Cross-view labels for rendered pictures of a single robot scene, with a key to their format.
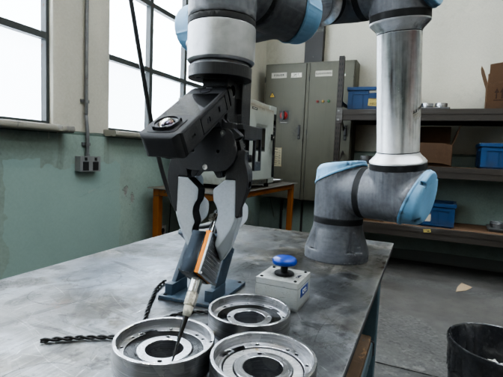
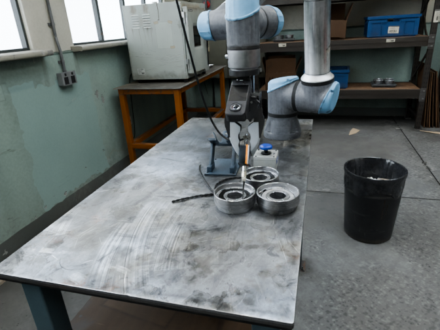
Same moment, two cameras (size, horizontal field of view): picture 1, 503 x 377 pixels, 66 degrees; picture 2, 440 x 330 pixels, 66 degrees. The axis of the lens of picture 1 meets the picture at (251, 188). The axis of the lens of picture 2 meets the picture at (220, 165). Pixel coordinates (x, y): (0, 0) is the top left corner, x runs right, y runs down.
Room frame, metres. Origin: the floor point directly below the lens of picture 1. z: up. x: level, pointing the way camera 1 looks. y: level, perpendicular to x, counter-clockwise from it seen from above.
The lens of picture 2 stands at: (-0.36, 0.21, 1.23)
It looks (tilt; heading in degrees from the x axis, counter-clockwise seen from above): 22 degrees down; 353
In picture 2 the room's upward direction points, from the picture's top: 4 degrees counter-clockwise
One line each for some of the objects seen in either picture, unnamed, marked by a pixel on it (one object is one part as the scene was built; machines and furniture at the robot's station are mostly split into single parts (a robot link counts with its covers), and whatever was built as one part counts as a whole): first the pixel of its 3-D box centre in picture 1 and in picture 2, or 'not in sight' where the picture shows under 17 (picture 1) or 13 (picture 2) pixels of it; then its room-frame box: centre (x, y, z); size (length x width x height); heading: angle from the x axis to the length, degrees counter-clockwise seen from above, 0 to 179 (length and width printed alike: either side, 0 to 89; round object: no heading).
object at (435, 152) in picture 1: (428, 145); (328, 21); (3.69, -1.65, 1.19); 0.52 x 0.42 x 0.38; 66
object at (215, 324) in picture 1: (248, 323); (260, 180); (0.48, 0.00, 0.82); 0.10 x 0.10 x 0.04
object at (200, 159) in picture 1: (221, 123); (245, 93); (0.45, 0.04, 1.07); 0.09 x 0.08 x 0.12; 159
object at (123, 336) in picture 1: (164, 356); (234, 198); (0.40, 0.08, 0.82); 0.10 x 0.10 x 0.04
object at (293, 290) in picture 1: (284, 285); (266, 158); (0.63, -0.06, 0.82); 0.08 x 0.07 x 0.05; 156
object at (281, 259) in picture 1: (284, 271); (266, 152); (0.62, -0.06, 0.85); 0.04 x 0.04 x 0.05
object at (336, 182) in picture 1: (342, 188); (284, 93); (0.92, -0.22, 0.97); 0.13 x 0.12 x 0.14; 48
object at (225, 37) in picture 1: (218, 50); (242, 59); (0.45, 0.04, 1.15); 0.08 x 0.08 x 0.05
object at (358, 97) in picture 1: (376, 101); not in sight; (3.90, -1.19, 1.61); 0.52 x 0.38 x 0.22; 69
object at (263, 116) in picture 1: (232, 144); (173, 42); (3.06, 0.17, 1.10); 0.62 x 0.61 x 0.65; 156
